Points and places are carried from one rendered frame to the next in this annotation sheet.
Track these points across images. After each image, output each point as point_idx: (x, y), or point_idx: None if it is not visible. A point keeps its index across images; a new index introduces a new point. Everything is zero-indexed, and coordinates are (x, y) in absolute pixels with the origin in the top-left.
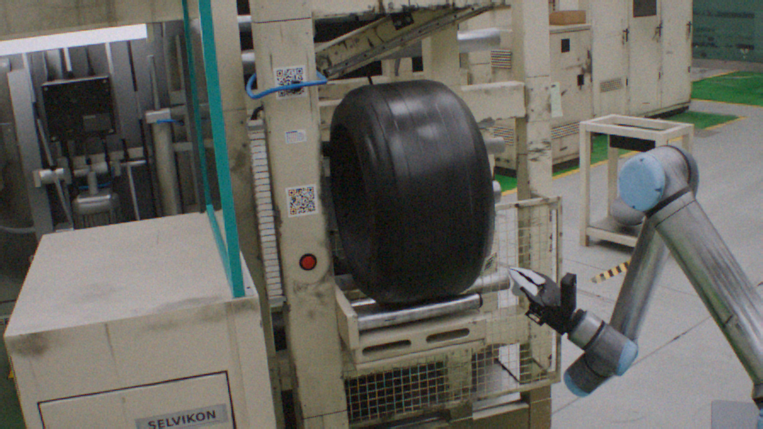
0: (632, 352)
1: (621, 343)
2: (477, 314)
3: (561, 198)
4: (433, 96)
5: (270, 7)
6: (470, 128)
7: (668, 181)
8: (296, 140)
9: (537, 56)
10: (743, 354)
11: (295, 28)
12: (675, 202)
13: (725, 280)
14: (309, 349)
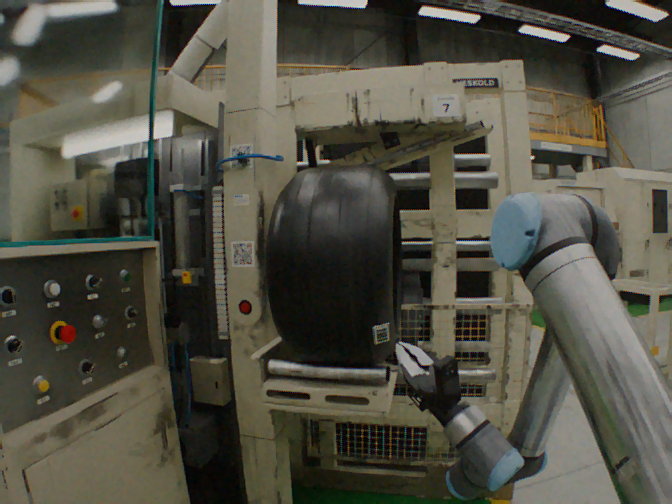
0: (510, 468)
1: (498, 453)
2: (383, 387)
3: (531, 306)
4: (351, 168)
5: (232, 101)
6: (370, 191)
7: (549, 225)
8: (241, 202)
9: (521, 188)
10: None
11: (248, 116)
12: (557, 254)
13: (624, 390)
14: (244, 380)
